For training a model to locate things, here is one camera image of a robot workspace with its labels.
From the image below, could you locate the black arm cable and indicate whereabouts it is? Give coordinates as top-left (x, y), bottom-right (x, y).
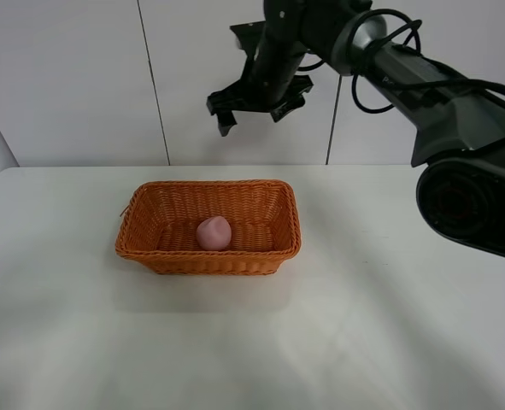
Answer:
top-left (297, 9), bottom-right (505, 115)

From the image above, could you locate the orange woven plastic basket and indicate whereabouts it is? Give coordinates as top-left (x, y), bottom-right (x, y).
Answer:
top-left (115, 179), bottom-right (301, 276)

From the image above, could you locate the pink peach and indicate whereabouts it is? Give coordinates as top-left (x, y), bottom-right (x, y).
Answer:
top-left (196, 216), bottom-right (232, 251)

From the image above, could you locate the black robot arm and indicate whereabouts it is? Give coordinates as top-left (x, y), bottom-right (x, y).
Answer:
top-left (207, 1), bottom-right (505, 257)

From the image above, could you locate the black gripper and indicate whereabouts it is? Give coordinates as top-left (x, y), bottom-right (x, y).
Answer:
top-left (207, 1), bottom-right (312, 137)

